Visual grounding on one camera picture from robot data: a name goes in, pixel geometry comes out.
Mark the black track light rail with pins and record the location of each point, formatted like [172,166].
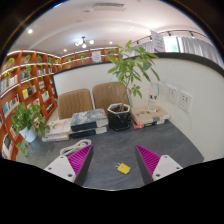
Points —
[173,32]

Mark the multi-bulb ceiling lamp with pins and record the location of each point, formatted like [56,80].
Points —
[84,42]

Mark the dark blue book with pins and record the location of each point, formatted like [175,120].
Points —
[88,132]

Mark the white picture-cover book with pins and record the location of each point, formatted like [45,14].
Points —
[60,126]

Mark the brown upholstered chair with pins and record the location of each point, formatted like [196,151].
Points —
[103,96]
[75,103]

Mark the blue-grey cover book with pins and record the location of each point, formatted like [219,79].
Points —
[88,118]

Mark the thin white book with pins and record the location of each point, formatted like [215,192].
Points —
[55,138]

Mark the red-brown bookshelf unit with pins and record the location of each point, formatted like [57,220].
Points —
[13,100]

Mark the small white standing sign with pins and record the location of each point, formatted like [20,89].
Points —
[96,56]

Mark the clear bottle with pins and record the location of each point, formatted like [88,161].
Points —
[153,96]

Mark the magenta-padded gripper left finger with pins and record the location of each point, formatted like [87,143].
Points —
[58,166]

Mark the small tree in black pot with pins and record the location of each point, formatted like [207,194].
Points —
[119,120]

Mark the red book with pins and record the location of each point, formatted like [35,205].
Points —
[143,125]

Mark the white wall socket plate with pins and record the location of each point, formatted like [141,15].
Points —
[171,94]
[185,101]

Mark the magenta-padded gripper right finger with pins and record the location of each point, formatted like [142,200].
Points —
[166,165]

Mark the leafy plant in white pot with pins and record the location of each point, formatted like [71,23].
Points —
[28,133]

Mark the tall white standing sign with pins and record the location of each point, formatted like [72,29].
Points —
[157,41]

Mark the white curtains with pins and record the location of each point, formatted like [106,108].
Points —
[200,48]

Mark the yellow charger block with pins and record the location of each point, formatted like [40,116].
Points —
[124,168]

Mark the ceiling air vent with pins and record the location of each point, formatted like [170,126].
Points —
[109,6]

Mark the beige flat box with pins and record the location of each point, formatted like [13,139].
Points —
[148,115]

